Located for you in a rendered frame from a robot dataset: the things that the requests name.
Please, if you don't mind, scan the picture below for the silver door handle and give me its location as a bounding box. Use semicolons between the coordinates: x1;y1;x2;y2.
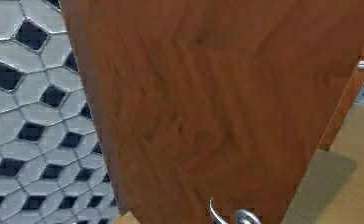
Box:
208;197;263;224

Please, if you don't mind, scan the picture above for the brown wooden room door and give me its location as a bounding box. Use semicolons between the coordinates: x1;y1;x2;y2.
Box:
59;0;364;224

